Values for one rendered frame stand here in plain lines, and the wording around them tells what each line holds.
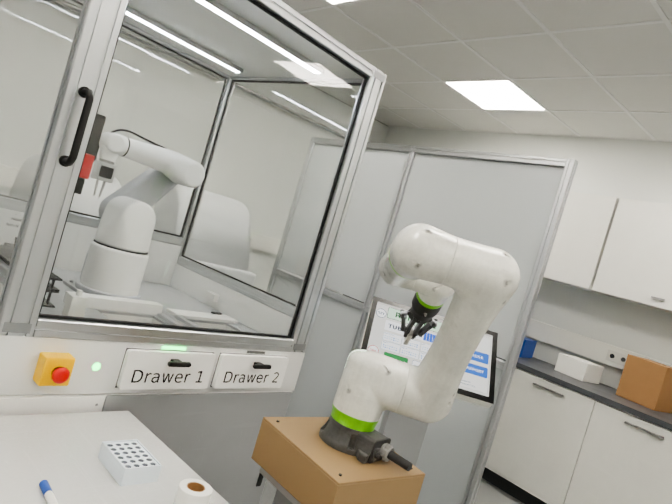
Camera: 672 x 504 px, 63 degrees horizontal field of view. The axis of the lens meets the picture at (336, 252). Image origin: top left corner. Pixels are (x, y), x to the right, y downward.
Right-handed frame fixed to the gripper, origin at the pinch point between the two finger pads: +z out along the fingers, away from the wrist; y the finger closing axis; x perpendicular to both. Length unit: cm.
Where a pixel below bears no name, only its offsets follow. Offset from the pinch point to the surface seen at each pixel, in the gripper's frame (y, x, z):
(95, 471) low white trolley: 67, 77, -37
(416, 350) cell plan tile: -7.1, -6.1, 17.7
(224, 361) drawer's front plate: 56, 30, -3
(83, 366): 85, 52, -25
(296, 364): 34.8, 13.1, 18.6
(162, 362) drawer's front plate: 70, 41, -15
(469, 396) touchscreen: -29.0, 6.1, 17.7
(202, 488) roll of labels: 44, 75, -40
